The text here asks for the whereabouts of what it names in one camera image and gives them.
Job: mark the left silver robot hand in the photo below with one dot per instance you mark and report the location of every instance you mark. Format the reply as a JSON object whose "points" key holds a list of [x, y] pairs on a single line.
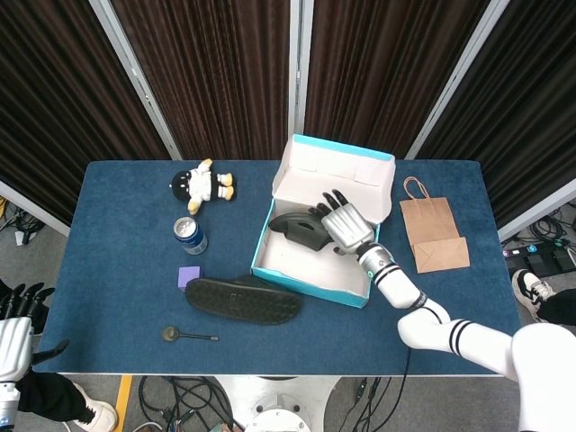
{"points": [[13, 344]]}

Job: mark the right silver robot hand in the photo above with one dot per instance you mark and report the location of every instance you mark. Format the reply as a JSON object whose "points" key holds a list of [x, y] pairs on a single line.
{"points": [[348, 229]]}

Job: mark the light blue shoe box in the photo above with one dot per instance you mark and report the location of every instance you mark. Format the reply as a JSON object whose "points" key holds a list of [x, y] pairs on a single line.
{"points": [[333, 171]]}

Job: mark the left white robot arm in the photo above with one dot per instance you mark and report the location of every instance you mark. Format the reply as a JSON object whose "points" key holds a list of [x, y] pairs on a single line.
{"points": [[6, 405]]}

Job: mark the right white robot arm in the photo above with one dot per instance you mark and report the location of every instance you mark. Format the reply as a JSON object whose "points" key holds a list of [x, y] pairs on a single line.
{"points": [[396, 288]]}

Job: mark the white sneaker foot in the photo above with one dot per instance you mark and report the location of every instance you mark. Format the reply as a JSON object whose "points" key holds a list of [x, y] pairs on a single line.
{"points": [[101, 411]]}

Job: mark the black trouser leg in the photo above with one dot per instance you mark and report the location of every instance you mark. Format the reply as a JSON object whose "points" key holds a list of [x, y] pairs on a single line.
{"points": [[49, 396], [562, 308]]}

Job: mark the brown paper bag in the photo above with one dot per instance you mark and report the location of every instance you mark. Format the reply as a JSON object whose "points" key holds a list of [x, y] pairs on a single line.
{"points": [[427, 220]]}

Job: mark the blue tablecloth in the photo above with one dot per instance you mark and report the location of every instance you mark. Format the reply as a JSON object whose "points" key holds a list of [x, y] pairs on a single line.
{"points": [[112, 315]]}

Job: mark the penguin plush toy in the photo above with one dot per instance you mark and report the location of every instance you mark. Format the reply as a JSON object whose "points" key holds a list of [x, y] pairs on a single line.
{"points": [[202, 182]]}

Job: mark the dark metal spoon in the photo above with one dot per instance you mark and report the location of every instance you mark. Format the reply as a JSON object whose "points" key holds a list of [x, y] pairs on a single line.
{"points": [[170, 333]]}

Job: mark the blue soda can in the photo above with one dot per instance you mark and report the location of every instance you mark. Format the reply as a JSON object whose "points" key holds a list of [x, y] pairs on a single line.
{"points": [[191, 238]]}

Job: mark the dark pleated partition panel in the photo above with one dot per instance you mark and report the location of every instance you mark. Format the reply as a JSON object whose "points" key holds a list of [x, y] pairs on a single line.
{"points": [[369, 67], [54, 90], [531, 90], [216, 67]]}

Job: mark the purple cube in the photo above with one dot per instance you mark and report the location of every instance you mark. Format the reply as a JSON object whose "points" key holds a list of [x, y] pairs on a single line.
{"points": [[186, 275]]}

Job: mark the white and black sneaker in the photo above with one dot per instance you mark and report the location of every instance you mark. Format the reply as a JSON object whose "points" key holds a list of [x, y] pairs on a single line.
{"points": [[526, 288]]}

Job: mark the black foot pedal unit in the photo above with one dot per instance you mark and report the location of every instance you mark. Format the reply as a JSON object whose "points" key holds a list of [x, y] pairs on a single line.
{"points": [[535, 256]]}

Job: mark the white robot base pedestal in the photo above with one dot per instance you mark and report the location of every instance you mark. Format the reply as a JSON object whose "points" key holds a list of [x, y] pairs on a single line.
{"points": [[279, 405]]}

